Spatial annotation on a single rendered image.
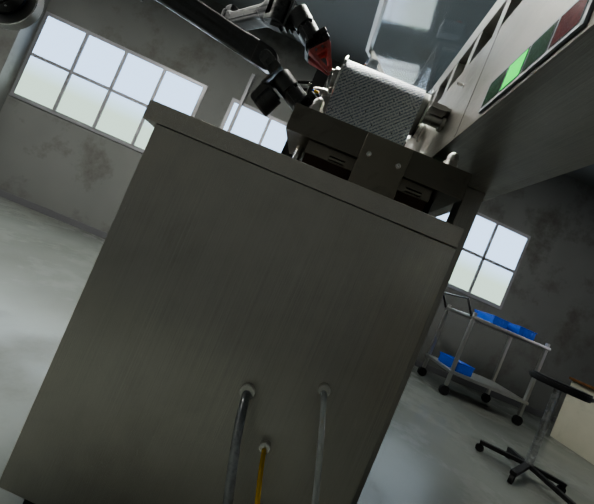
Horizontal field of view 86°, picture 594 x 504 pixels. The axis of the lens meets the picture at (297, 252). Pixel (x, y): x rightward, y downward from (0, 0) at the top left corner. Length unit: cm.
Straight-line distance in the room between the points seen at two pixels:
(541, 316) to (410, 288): 526
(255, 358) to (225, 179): 35
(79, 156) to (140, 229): 432
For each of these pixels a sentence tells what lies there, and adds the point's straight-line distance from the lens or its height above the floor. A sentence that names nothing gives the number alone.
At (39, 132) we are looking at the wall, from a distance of 529.
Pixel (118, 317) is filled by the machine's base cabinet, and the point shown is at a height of 49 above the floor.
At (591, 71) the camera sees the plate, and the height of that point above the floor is 114.
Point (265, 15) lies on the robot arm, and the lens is 119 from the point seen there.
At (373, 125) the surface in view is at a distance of 96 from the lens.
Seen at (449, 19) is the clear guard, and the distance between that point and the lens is 156.
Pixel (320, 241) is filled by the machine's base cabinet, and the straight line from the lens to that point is 61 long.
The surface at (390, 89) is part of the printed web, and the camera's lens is 101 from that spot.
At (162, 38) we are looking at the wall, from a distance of 518.
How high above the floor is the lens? 72
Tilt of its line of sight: 1 degrees up
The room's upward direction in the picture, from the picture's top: 23 degrees clockwise
